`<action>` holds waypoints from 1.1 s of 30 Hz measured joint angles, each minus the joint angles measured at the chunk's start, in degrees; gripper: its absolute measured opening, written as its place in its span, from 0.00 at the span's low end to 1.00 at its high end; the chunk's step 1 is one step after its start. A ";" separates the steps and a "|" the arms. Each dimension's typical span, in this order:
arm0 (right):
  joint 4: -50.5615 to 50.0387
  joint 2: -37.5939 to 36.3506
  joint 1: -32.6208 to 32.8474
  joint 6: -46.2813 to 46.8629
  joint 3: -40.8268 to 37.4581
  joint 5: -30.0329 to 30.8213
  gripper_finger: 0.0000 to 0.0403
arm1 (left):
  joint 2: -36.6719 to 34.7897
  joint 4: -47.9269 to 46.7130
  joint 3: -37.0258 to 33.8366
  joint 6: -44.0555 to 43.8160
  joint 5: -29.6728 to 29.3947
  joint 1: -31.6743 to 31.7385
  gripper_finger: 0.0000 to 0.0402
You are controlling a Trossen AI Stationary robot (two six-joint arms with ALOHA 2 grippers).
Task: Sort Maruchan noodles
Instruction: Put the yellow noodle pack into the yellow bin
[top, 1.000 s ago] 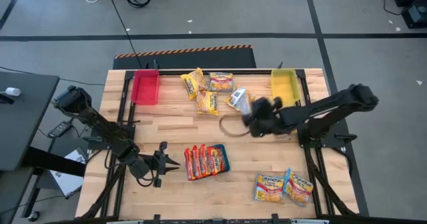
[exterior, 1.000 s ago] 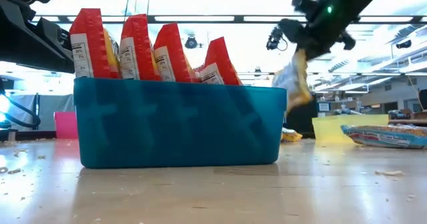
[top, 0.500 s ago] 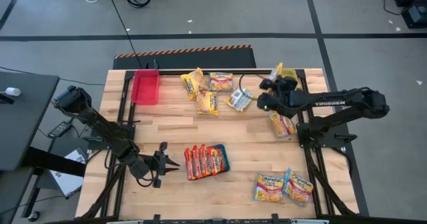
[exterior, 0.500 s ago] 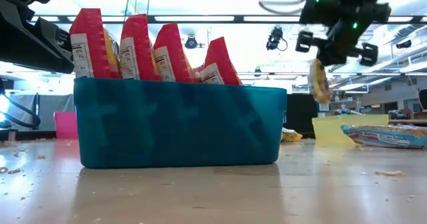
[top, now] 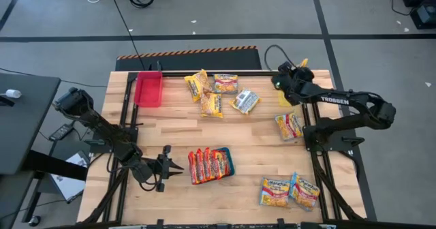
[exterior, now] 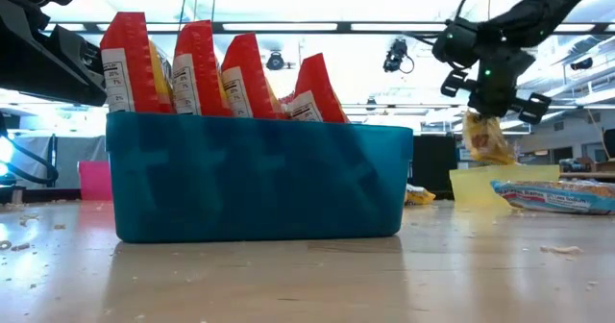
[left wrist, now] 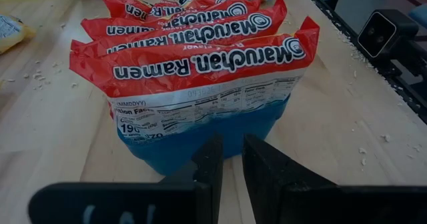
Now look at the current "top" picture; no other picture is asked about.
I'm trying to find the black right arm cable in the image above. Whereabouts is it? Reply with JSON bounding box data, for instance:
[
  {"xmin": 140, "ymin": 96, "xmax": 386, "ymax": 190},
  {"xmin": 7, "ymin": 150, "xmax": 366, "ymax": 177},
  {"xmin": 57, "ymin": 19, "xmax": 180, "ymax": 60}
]
[{"xmin": 264, "ymin": 44, "xmax": 291, "ymax": 72}]

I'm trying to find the black power adapter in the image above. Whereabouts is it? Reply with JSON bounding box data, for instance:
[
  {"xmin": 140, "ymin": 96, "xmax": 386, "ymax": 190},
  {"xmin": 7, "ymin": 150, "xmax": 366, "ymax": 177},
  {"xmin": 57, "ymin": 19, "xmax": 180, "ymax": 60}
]
[{"xmin": 48, "ymin": 122, "xmax": 74, "ymax": 142}]

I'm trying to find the red plastic bin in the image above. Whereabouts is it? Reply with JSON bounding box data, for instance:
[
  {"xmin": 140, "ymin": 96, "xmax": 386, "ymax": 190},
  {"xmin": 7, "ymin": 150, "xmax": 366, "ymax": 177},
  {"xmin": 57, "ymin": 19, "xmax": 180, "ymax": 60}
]
[{"xmin": 134, "ymin": 71, "xmax": 164, "ymax": 108}]

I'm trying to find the black box with screen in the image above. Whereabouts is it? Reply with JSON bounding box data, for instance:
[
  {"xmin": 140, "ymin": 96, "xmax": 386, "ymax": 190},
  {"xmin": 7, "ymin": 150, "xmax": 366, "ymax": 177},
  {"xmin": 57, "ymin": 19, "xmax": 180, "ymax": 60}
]
[{"xmin": 409, "ymin": 3, "xmax": 436, "ymax": 30}]

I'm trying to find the blue-edged yellow ramen packet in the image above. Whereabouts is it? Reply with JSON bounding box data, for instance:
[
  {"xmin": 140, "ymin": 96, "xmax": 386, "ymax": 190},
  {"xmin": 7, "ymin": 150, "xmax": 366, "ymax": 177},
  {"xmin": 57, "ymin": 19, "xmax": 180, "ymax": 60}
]
[
  {"xmin": 213, "ymin": 74, "xmax": 239, "ymax": 95},
  {"xmin": 259, "ymin": 177, "xmax": 292, "ymax": 209},
  {"xmin": 275, "ymin": 112, "xmax": 305, "ymax": 142},
  {"xmin": 288, "ymin": 172, "xmax": 322, "ymax": 212}
]

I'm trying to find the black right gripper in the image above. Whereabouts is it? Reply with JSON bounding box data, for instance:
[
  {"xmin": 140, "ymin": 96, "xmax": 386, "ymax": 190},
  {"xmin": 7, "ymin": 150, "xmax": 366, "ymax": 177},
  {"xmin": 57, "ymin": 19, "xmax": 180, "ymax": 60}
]
[{"xmin": 271, "ymin": 61, "xmax": 316, "ymax": 102}]

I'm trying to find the black hazard-striped floor mat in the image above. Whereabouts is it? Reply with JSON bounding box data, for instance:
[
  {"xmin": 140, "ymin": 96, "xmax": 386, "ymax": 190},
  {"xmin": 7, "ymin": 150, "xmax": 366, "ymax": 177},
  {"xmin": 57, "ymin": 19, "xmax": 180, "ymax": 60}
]
[{"xmin": 114, "ymin": 45, "xmax": 262, "ymax": 72}]

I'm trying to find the black desk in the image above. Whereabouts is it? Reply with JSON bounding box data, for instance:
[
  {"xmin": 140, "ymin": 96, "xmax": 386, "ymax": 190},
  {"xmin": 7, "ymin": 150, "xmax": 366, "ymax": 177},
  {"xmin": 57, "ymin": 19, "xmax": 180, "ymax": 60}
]
[{"xmin": 0, "ymin": 72, "xmax": 62, "ymax": 175}]

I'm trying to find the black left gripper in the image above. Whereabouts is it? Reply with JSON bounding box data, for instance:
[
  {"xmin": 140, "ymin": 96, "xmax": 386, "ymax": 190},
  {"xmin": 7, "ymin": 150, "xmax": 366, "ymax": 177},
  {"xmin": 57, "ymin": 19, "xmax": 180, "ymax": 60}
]
[{"xmin": 149, "ymin": 144, "xmax": 185, "ymax": 193}]

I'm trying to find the small black desk object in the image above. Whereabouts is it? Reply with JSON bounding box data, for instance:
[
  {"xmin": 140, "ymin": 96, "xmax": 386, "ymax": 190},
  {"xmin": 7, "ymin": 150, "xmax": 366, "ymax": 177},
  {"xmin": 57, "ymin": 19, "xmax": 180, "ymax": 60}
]
[{"xmin": 0, "ymin": 95, "xmax": 16, "ymax": 108}]

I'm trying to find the blue plastic bin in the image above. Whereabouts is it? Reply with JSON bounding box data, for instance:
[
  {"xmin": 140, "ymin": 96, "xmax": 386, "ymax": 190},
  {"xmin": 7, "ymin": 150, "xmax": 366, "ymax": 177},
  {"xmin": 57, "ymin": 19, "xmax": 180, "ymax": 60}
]
[{"xmin": 214, "ymin": 147, "xmax": 236, "ymax": 178}]

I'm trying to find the long black floor cable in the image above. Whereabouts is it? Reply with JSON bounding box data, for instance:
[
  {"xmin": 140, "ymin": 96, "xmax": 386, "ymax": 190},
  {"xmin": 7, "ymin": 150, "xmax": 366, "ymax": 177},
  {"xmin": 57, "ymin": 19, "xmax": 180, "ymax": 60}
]
[{"xmin": 107, "ymin": 0, "xmax": 146, "ymax": 71}]

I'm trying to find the white printed booklet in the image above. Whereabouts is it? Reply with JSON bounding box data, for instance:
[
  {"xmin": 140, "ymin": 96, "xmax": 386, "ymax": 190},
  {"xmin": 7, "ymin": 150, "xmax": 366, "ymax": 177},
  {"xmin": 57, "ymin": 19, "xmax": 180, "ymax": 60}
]
[{"xmin": 50, "ymin": 151, "xmax": 91, "ymax": 202}]

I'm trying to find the black aluminium table frame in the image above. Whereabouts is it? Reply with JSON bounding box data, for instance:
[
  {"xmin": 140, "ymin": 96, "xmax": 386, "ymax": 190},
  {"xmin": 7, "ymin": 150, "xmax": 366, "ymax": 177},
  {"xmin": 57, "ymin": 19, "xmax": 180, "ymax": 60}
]
[{"xmin": 80, "ymin": 70, "xmax": 377, "ymax": 229}]

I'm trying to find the black desk leg frame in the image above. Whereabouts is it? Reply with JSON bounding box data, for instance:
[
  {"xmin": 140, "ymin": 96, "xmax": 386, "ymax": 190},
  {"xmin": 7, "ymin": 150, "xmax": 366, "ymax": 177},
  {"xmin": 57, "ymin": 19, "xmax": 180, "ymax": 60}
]
[{"xmin": 20, "ymin": 149, "xmax": 89, "ymax": 227}]

